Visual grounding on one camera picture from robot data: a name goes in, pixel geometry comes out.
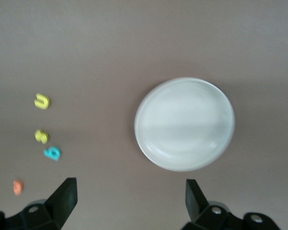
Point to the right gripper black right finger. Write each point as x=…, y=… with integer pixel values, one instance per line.
x=196, y=203

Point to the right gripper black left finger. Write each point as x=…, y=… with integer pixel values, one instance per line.
x=62, y=201

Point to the teal foam letter b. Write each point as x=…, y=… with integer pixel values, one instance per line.
x=52, y=153

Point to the yellow foam letter s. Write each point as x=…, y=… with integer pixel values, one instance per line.
x=41, y=136

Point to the yellow foam letter u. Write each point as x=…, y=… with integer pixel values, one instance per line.
x=42, y=101

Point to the orange foam letter t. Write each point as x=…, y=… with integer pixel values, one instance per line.
x=18, y=187

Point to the beige round plate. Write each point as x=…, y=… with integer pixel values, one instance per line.
x=184, y=124

